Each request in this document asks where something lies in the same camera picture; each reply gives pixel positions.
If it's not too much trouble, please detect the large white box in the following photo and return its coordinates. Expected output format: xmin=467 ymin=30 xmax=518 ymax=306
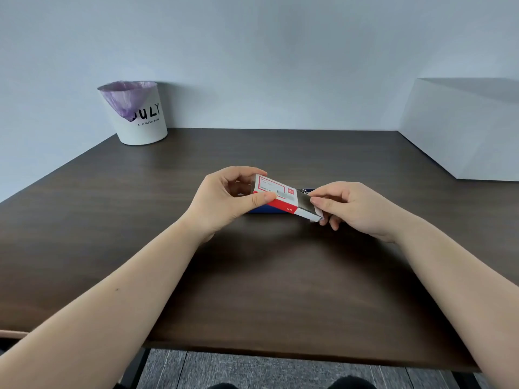
xmin=398 ymin=78 xmax=519 ymax=180

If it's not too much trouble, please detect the black metal table leg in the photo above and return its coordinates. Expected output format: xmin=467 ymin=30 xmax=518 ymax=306
xmin=121 ymin=347 xmax=151 ymax=389
xmin=451 ymin=370 xmax=483 ymax=389

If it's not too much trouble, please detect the person's right hand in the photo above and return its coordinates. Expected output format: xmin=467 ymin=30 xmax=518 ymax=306
xmin=308 ymin=181 xmax=407 ymax=244

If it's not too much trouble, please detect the person's right leg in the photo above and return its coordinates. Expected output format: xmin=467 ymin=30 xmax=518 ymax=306
xmin=327 ymin=375 xmax=378 ymax=389

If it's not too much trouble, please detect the white round trash bin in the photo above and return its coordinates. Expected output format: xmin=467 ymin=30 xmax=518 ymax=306
xmin=97 ymin=81 xmax=168 ymax=146

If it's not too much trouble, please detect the person's left hand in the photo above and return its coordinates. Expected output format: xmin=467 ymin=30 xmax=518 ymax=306
xmin=182 ymin=166 xmax=277 ymax=244

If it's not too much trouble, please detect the red and white staple box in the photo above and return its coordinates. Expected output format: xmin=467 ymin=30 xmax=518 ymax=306
xmin=250 ymin=174 xmax=324 ymax=223

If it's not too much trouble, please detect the person's right forearm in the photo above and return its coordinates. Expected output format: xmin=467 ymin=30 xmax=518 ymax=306
xmin=390 ymin=214 xmax=519 ymax=389

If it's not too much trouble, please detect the purple plastic bin liner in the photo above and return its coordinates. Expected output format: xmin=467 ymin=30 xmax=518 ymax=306
xmin=98 ymin=81 xmax=158 ymax=122

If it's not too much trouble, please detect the person's left forearm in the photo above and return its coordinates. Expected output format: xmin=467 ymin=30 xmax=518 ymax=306
xmin=0 ymin=215 xmax=215 ymax=389

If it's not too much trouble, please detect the blue stapler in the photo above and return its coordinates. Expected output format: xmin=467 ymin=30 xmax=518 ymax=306
xmin=247 ymin=188 xmax=316 ymax=215

